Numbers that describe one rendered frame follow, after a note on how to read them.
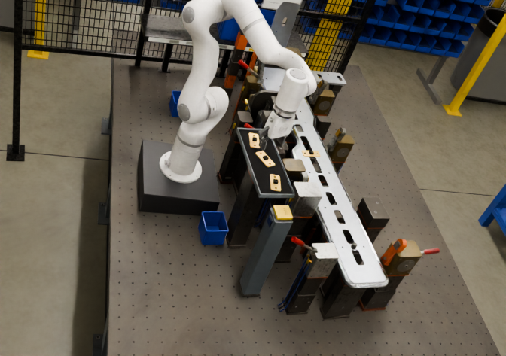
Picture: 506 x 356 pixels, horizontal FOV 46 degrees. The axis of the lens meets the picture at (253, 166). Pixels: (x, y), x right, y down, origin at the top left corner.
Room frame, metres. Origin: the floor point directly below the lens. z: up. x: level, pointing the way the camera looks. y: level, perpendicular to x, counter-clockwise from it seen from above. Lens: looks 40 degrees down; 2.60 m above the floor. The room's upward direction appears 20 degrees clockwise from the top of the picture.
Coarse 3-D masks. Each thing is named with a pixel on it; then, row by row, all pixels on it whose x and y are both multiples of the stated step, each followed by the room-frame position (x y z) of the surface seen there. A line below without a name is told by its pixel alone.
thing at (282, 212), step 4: (276, 208) 1.55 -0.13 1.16; (280, 208) 1.56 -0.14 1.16; (284, 208) 1.57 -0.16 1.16; (288, 208) 1.58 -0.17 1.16; (276, 212) 1.54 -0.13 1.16; (280, 212) 1.54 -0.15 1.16; (284, 212) 1.55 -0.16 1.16; (288, 212) 1.56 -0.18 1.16; (276, 216) 1.52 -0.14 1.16; (280, 216) 1.52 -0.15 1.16; (284, 216) 1.53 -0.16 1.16; (288, 216) 1.54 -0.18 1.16; (292, 216) 1.55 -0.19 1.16
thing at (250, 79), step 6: (246, 78) 2.47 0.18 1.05; (252, 78) 2.48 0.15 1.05; (246, 84) 2.45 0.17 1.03; (252, 84) 2.45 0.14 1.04; (258, 84) 2.46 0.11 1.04; (246, 90) 2.44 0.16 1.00; (252, 90) 2.45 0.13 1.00; (258, 90) 2.47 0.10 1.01; (240, 96) 2.46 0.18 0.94; (246, 96) 2.44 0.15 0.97; (240, 102) 2.48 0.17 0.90; (240, 108) 2.46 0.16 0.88; (234, 120) 2.47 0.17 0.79
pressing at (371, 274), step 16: (272, 80) 2.61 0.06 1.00; (304, 112) 2.44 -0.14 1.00; (304, 128) 2.31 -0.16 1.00; (320, 144) 2.24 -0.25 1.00; (304, 160) 2.08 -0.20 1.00; (320, 160) 2.12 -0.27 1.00; (336, 176) 2.05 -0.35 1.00; (336, 192) 1.95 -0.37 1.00; (320, 208) 1.82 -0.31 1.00; (336, 208) 1.85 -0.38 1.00; (352, 208) 1.89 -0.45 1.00; (320, 224) 1.74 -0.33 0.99; (336, 224) 1.76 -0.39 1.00; (352, 224) 1.79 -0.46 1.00; (336, 240) 1.68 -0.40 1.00; (368, 240) 1.74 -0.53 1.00; (352, 256) 1.63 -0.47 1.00; (368, 256) 1.66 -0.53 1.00; (352, 272) 1.54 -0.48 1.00; (368, 272) 1.57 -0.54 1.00; (384, 272) 1.61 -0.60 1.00
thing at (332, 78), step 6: (312, 72) 2.83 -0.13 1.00; (318, 72) 2.85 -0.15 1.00; (324, 72) 2.87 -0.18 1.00; (330, 72) 2.89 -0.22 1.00; (318, 78) 2.79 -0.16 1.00; (324, 78) 2.81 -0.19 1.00; (330, 78) 2.83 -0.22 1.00; (336, 78) 2.85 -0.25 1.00; (342, 78) 2.87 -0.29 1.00; (336, 84) 2.81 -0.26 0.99; (342, 84) 2.83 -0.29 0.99
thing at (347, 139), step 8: (344, 136) 2.30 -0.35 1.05; (336, 144) 2.24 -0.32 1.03; (344, 144) 2.25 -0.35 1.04; (352, 144) 2.27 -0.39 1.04; (328, 152) 2.26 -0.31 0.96; (336, 152) 2.24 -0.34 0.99; (344, 152) 2.26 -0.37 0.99; (336, 160) 2.25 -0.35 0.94; (344, 160) 2.27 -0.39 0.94; (336, 168) 2.26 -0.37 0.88
